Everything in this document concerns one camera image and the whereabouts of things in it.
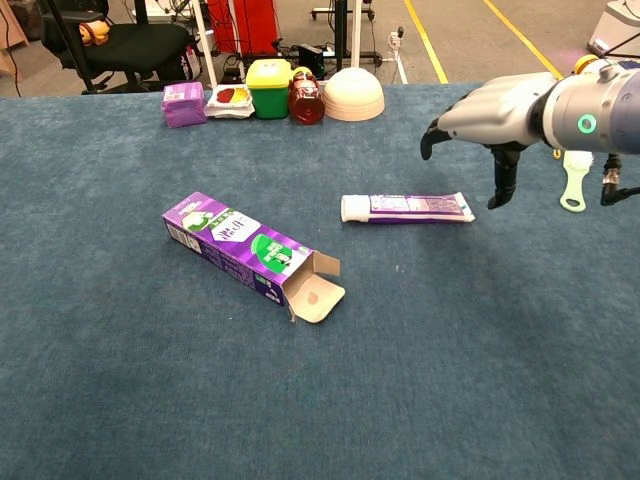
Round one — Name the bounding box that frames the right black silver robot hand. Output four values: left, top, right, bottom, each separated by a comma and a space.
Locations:
419, 72, 559, 210

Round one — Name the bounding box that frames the purple white toothpaste tube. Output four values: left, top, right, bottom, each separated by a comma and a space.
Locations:
340, 191, 477, 224

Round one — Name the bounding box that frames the purple cardboard box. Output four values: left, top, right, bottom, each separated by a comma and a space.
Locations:
161, 191, 347, 325

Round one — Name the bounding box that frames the black box on floor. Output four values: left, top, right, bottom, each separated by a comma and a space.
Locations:
298, 43, 329, 79

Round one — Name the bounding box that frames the mint green brush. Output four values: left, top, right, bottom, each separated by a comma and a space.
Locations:
558, 149, 595, 213

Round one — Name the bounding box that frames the white power strip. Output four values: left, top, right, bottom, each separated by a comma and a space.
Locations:
388, 25, 410, 85

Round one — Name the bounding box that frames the white grey machine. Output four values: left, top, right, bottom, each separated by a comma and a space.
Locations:
585, 0, 640, 59

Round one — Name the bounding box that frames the beige bowl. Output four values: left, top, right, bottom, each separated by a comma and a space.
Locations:
322, 67, 386, 123

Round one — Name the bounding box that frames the red honey bottle yellow cap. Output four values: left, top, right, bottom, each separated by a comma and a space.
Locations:
287, 66, 327, 125

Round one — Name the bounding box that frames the green container yellow lid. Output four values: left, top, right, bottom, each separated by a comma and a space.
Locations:
245, 58, 294, 121

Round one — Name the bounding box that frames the red cabinet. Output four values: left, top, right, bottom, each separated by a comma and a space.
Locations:
207, 0, 281, 56

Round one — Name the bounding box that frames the white red snack packet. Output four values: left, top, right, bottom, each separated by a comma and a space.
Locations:
203, 84, 254, 121

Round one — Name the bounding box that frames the small purple tissue pack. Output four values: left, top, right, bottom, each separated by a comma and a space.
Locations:
162, 81, 208, 129

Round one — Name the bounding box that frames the blue carpet mat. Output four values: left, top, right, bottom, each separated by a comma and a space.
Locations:
0, 82, 640, 480

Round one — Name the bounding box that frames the black office chair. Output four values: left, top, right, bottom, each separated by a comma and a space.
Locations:
39, 0, 194, 95

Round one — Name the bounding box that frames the yellow brown plush toy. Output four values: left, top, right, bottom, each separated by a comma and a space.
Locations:
78, 19, 111, 47

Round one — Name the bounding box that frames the black light stand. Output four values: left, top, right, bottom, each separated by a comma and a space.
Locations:
47, 0, 97, 95

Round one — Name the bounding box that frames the light wooden board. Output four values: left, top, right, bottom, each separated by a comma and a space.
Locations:
0, 0, 31, 76

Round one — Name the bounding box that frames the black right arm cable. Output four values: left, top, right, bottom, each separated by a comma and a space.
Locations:
599, 152, 640, 207

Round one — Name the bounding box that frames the white frame leg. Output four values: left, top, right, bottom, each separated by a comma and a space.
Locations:
192, 0, 221, 89

